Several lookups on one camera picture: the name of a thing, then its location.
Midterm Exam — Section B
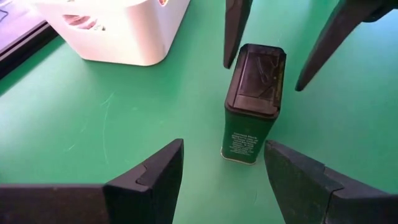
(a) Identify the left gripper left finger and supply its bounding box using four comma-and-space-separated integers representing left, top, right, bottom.
0, 138, 185, 224

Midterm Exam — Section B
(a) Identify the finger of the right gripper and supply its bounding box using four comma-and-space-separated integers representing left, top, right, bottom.
294, 0, 398, 93
223, 0, 254, 70

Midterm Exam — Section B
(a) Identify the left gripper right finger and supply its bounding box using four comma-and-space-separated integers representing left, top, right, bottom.
264, 139, 398, 224

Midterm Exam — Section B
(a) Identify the white plastic bin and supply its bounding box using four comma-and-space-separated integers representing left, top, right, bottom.
29, 0, 191, 67

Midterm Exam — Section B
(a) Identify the black table frame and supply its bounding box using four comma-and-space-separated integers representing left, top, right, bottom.
0, 20, 60, 80

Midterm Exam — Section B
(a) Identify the green spice tin black lid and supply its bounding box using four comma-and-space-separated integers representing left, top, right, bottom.
220, 43, 287, 166

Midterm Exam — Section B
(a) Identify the green table mat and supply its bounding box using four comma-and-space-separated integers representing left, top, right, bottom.
0, 0, 398, 224

